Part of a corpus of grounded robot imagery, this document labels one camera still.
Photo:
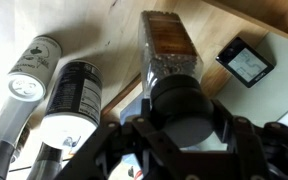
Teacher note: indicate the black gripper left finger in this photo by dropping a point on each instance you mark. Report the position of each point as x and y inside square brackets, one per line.
[104, 149]

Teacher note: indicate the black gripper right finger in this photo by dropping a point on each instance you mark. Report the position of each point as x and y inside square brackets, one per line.
[262, 152]

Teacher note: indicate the black cap pepper bottle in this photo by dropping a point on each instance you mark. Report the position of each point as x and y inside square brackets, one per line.
[171, 70]

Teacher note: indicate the blue tissue box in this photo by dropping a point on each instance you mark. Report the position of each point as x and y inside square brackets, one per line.
[133, 108]

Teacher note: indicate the wooden spice tray box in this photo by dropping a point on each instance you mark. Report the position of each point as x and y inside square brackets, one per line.
[269, 14]

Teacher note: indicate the small black digital clock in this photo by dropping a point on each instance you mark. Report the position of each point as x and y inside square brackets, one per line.
[244, 62]

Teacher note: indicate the navy white salt canister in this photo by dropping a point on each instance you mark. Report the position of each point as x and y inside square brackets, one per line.
[73, 110]

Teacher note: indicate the pepper grinder steel top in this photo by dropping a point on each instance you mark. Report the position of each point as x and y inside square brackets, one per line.
[47, 165]

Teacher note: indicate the salt grinder steel top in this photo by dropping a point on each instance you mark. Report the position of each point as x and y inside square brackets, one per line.
[13, 117]

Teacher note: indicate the small white spice shaker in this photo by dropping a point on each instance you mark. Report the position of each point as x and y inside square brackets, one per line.
[30, 76]

